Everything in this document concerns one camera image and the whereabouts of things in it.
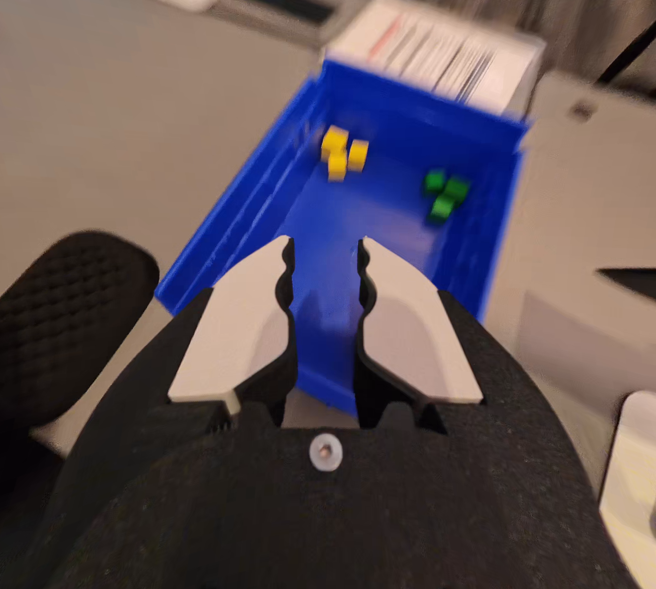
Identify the black desk frame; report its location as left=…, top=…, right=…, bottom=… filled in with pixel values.
left=597, top=20, right=656, bottom=85

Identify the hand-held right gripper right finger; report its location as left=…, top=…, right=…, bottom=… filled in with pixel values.
left=354, top=237, right=485, bottom=430

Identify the black mesh chair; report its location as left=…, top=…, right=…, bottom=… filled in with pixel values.
left=0, top=230, right=161, bottom=428

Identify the blue plastic bin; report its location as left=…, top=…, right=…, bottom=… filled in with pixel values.
left=154, top=59, right=531, bottom=418

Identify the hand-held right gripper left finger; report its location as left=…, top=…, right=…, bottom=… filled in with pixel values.
left=167, top=236, right=299, bottom=428

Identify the black desk flap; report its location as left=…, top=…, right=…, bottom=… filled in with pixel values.
left=238, top=0, right=334, bottom=26

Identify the laminated paper sheet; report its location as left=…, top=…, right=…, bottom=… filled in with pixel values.
left=325, top=0, right=546, bottom=116

